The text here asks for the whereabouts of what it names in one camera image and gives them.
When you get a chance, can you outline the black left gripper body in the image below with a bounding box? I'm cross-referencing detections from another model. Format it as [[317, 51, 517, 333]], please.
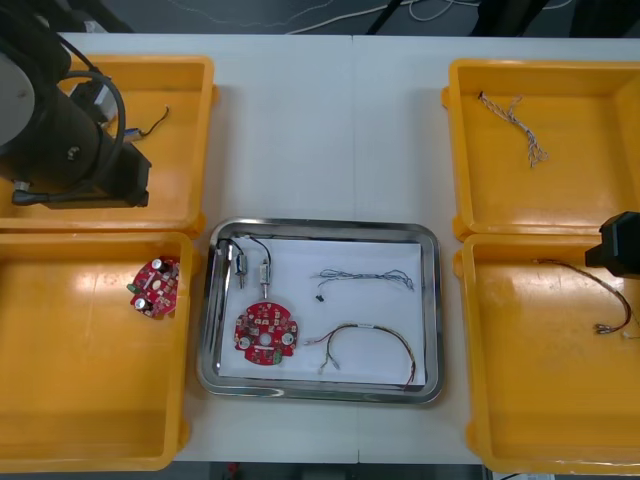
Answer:
[[47, 140, 152, 210]]

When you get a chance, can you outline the white cable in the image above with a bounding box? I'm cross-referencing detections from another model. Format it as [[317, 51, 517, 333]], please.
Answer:
[[406, 0, 482, 23]]

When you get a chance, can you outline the red-black wire harness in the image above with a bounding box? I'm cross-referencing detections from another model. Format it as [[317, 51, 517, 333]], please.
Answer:
[[530, 256, 640, 343]]

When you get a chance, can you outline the steel tray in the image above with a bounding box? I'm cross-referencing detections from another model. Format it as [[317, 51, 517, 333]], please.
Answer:
[[195, 216, 448, 408]]

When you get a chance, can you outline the black furniture base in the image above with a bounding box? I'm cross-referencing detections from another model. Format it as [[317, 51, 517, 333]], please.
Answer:
[[468, 0, 572, 38]]

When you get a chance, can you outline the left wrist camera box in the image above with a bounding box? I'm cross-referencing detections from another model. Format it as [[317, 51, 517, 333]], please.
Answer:
[[69, 81, 111, 124]]

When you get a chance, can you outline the metal solenoid with white-blue label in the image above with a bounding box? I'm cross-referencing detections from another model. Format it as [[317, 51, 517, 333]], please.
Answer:
[[242, 233, 274, 302]]

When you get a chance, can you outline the yellow-orange plastic bin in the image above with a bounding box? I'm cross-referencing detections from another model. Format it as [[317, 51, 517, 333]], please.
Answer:
[[0, 54, 222, 236], [451, 233, 640, 477], [440, 58, 640, 244], [0, 230, 202, 474]]

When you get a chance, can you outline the round red circuit board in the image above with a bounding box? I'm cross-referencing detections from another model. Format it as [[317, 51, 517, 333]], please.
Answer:
[[233, 298, 300, 367], [126, 254, 182, 319]]

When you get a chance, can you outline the metal solenoid with blue label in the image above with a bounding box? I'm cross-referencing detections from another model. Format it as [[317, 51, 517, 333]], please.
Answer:
[[124, 103, 172, 142], [215, 234, 251, 289]]

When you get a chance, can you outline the blue-white wire harness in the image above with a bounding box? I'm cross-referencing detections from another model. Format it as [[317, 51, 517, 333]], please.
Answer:
[[477, 91, 550, 170], [309, 267, 418, 304]]

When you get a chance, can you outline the green-yellow and red wire harness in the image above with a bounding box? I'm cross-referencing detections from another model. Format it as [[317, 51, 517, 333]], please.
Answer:
[[304, 322, 419, 387]]

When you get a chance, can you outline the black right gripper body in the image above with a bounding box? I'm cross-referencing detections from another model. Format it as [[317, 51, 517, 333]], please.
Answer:
[[584, 211, 640, 277]]

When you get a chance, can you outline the black furniture leg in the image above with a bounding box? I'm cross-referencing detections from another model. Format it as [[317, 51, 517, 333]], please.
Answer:
[[363, 0, 404, 37]]

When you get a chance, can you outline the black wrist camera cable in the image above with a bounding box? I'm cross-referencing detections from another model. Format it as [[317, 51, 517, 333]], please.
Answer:
[[58, 69, 127, 151]]

